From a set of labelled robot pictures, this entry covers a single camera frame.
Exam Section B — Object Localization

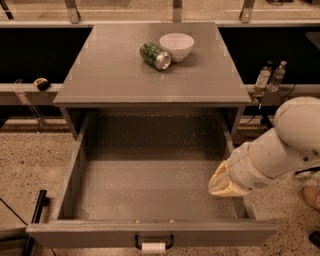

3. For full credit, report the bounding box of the black stand leg left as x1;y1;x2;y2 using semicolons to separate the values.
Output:
22;190;50;256

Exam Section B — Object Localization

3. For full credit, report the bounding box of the shoe at right edge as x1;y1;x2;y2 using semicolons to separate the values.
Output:
302;186;320;211

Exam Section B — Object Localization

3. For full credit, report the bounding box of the clear water bottle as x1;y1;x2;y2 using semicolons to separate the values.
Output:
254;61;273;95
267;61;287;92

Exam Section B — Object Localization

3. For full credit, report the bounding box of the white bowl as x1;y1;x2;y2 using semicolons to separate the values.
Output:
159;33;194;62

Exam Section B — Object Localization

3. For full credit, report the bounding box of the black stand leg right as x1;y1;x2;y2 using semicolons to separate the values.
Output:
260;108;273;130

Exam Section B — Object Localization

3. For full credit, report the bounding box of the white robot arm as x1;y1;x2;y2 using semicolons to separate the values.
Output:
208;97;320;197

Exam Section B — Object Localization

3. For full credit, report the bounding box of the black stand leg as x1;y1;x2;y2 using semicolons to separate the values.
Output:
260;108;273;130
22;190;50;256

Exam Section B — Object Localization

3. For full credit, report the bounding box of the right clear water bottle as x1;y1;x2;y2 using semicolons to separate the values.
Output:
267;61;287;92

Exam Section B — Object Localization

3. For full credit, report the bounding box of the grey top drawer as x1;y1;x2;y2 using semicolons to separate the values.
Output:
27;112;277;253

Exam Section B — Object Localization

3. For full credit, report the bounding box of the left clear water bottle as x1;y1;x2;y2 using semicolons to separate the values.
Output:
254;61;273;95

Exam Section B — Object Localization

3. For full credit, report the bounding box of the small black yellow object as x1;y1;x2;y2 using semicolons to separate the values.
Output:
34;78;51;91

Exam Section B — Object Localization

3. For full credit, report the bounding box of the clear acrylic bracket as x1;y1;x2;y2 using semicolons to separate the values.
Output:
15;89;46;133

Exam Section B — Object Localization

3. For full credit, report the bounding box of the green soda can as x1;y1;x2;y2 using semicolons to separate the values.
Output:
140;42;171;70

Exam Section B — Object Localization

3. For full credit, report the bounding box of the grey drawer cabinet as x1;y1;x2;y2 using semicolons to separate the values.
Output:
53;21;253;141

